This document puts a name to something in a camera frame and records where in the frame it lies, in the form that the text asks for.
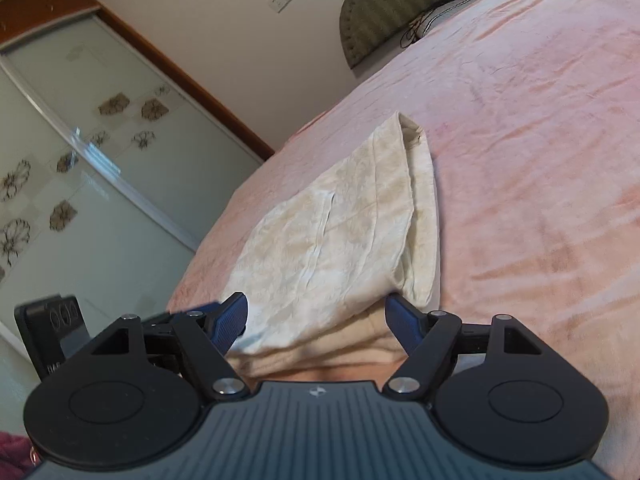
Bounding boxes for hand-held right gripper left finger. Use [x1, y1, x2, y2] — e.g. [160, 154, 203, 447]
[89, 292, 251, 402]

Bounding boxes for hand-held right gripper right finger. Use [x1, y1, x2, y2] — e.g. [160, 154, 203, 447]
[384, 292, 548, 403]

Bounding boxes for cream white pants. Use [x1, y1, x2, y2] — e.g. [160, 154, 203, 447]
[227, 111, 442, 377]

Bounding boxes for maroon clothing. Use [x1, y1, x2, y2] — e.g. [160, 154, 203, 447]
[0, 432, 38, 468]

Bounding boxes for frosted glass wardrobe door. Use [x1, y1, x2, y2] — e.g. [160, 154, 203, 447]
[0, 12, 266, 351]

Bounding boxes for pink blanket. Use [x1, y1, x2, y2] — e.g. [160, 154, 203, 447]
[165, 0, 640, 480]

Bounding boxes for green padded headboard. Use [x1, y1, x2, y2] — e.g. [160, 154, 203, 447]
[339, 0, 541, 70]

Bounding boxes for black cable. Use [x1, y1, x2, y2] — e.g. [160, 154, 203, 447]
[400, 0, 501, 48]

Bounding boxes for brown wooden wardrobe frame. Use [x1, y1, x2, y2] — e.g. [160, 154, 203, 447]
[0, 0, 276, 161]

